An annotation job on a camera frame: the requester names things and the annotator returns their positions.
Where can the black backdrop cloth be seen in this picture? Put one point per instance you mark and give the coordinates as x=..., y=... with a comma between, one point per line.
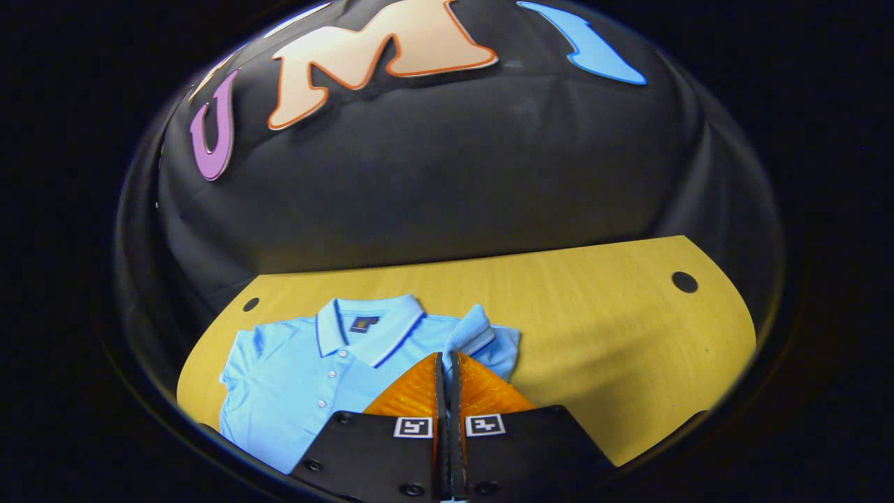
x=454, y=175

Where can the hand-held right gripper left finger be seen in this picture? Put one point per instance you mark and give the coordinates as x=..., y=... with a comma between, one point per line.
x=363, y=454

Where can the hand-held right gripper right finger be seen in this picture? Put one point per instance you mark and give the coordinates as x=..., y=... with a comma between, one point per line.
x=531, y=454

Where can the light blue polo T-shirt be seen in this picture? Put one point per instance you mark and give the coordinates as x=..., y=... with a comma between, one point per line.
x=293, y=377

